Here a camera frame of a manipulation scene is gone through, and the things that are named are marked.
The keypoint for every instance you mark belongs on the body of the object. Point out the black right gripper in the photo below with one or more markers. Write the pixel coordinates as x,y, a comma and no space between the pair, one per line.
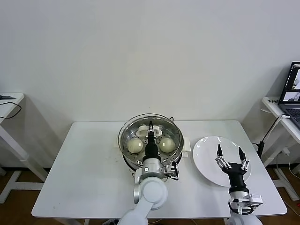
235,174

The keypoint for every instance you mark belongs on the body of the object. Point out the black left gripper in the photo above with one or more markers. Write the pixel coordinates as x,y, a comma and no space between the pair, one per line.
151,146

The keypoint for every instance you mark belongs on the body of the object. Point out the round glass pot lid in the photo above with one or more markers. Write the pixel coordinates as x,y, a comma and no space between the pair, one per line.
143,130

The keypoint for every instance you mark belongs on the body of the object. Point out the white steamed baozi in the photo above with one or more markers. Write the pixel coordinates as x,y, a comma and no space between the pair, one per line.
134,145
167,145

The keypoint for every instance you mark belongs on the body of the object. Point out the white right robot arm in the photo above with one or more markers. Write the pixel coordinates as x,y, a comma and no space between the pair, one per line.
241,215

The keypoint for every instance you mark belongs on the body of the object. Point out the stainless steel steamer basket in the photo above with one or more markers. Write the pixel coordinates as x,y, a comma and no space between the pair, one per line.
172,159

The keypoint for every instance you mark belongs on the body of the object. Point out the white round plate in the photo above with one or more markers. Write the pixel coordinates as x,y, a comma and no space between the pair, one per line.
206,161

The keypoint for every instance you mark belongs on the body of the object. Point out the black power adapter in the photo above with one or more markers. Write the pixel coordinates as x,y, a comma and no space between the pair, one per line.
259,147

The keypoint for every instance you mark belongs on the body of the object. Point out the white charger plug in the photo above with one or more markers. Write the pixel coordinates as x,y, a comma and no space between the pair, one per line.
286,151

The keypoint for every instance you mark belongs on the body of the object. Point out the white side table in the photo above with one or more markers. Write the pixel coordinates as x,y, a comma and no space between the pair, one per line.
270,103
9,110

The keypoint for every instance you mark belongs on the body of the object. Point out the grey open laptop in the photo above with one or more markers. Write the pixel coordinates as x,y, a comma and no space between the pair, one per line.
293,79

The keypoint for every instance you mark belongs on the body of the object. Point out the white floor power strip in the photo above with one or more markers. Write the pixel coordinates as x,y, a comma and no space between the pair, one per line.
114,222

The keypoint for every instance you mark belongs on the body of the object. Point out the flat black tool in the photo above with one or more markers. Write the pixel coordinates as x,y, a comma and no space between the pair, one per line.
8,96

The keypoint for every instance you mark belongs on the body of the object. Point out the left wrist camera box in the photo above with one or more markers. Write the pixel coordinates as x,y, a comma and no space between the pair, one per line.
172,170

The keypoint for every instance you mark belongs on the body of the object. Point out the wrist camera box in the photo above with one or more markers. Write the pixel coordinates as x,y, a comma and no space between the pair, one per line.
255,199
172,170

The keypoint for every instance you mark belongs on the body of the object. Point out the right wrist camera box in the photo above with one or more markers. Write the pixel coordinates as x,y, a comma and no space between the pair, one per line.
255,199

